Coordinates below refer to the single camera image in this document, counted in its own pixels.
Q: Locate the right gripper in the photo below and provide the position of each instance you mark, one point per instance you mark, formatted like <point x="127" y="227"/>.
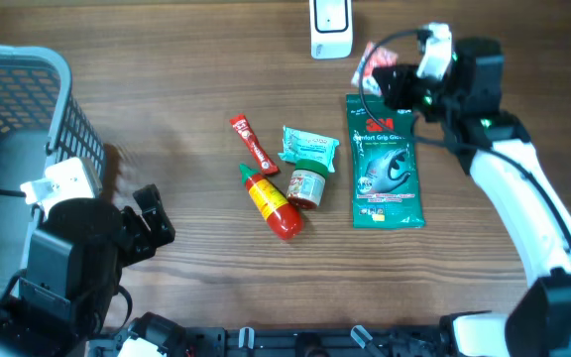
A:
<point x="397" y="91"/>

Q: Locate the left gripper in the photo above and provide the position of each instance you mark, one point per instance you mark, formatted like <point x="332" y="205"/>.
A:
<point x="142" y="243"/>

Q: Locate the small red box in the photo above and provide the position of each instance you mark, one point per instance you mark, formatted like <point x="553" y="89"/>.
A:
<point x="364" y="71"/>

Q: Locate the green glove package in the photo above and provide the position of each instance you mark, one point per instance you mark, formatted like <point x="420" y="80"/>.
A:
<point x="386" y="189"/>

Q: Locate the teal wet wipes pack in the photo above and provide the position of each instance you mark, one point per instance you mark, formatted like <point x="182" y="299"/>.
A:
<point x="301" y="145"/>

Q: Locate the red sauce bottle green cap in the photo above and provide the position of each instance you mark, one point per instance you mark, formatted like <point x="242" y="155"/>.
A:
<point x="280" y="215"/>

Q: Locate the red sachet stick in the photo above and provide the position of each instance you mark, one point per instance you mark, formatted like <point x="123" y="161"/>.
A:
<point x="242" y="127"/>

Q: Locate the green lid jar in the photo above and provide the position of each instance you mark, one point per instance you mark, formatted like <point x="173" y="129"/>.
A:
<point x="307" y="183"/>

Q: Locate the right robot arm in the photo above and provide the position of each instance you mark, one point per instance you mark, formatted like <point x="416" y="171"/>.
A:
<point x="457" y="84"/>

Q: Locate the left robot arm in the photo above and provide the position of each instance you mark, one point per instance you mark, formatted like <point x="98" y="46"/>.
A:
<point x="59" y="302"/>

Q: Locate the white barcode scanner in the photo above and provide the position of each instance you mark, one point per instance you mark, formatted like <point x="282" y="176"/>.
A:
<point x="331" y="29"/>

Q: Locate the grey plastic mesh basket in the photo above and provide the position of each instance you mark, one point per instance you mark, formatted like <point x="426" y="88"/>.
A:
<point x="41" y="124"/>

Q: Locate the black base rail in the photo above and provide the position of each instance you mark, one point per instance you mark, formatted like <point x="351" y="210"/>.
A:
<point x="140" y="340"/>

